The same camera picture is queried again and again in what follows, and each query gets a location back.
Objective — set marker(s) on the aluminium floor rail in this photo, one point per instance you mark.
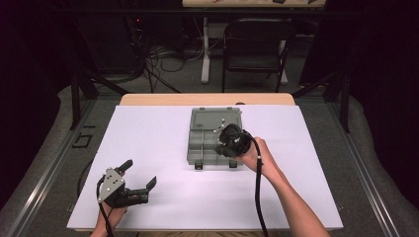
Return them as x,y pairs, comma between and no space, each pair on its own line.
42,174
362,174

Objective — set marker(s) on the grey plastic organizer box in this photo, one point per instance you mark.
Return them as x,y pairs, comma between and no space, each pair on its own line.
204,138

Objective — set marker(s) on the person's left hand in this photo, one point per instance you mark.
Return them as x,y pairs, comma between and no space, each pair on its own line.
113,215

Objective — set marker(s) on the white desk leg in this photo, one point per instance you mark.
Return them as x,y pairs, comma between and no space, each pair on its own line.
284,62
206,56

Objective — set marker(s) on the wooden table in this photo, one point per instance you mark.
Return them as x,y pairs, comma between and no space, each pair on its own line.
204,98

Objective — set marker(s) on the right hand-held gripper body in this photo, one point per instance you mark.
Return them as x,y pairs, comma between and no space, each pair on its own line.
234,141

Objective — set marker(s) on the black folding chair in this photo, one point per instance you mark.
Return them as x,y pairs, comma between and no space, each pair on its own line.
257,52

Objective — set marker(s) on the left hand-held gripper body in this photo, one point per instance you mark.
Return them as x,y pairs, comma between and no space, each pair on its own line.
113,187

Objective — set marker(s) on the white table board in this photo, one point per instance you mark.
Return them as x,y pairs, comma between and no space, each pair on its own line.
148,148

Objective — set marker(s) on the wooden desk top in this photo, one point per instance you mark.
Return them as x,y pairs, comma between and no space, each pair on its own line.
250,3

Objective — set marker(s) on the black metal stand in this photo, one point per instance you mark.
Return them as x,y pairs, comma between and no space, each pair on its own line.
82,89
339,95

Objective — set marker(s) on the person's right hand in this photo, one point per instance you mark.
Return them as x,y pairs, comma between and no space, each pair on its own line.
260,158

